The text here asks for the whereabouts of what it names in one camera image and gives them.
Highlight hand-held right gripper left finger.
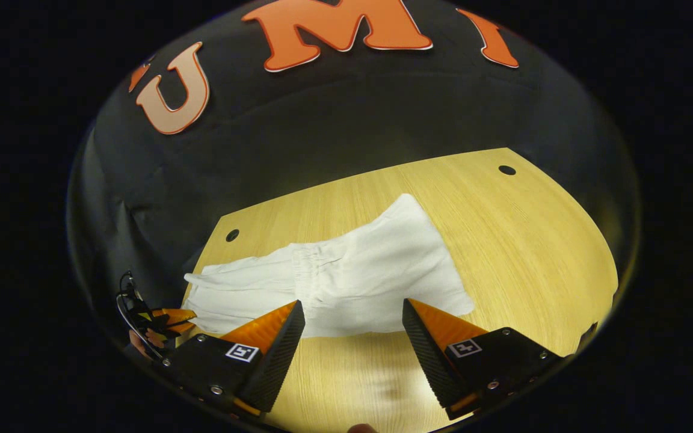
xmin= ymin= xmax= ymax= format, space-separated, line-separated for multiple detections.
xmin=160 ymin=299 xmax=306 ymax=417

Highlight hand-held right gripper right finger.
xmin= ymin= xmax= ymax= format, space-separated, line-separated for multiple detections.
xmin=402 ymin=298 xmax=564 ymax=420

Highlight white jeans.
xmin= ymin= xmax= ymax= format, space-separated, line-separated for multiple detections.
xmin=183 ymin=193 xmax=475 ymax=339

